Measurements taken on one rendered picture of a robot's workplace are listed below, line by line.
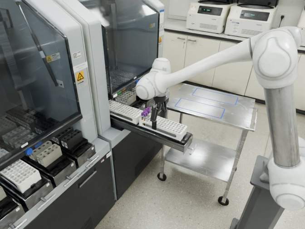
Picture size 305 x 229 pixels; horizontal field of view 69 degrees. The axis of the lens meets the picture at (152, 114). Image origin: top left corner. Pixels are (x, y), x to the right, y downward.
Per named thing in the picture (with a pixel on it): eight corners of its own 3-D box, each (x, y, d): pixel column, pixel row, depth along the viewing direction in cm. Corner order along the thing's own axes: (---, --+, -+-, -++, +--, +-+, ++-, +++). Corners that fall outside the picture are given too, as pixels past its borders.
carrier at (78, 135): (81, 137, 132) (79, 130, 129) (83, 139, 131) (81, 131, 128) (65, 149, 124) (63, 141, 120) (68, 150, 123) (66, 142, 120)
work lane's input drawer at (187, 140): (96, 120, 163) (95, 109, 158) (109, 111, 173) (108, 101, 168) (189, 158, 132) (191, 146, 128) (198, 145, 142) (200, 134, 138)
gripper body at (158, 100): (162, 98, 125) (161, 112, 131) (169, 92, 132) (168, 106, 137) (150, 95, 128) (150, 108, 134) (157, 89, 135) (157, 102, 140)
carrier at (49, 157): (60, 153, 121) (57, 144, 118) (62, 154, 120) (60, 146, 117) (41, 166, 113) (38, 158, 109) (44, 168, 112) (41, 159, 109)
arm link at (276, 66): (309, 183, 110) (314, 221, 93) (272, 181, 118) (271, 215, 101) (297, 22, 80) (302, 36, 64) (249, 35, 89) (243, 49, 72)
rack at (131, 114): (101, 112, 159) (100, 105, 155) (110, 106, 166) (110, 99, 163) (136, 126, 146) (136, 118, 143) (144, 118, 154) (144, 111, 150)
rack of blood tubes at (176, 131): (138, 126, 146) (138, 119, 142) (146, 119, 153) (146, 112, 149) (179, 142, 133) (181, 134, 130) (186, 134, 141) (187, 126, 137)
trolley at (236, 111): (156, 179, 211) (160, 105, 166) (174, 150, 246) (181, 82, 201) (228, 208, 187) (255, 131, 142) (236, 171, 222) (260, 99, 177)
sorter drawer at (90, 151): (6, 128, 152) (1, 117, 147) (25, 118, 162) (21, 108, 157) (84, 171, 122) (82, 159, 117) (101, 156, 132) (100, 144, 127)
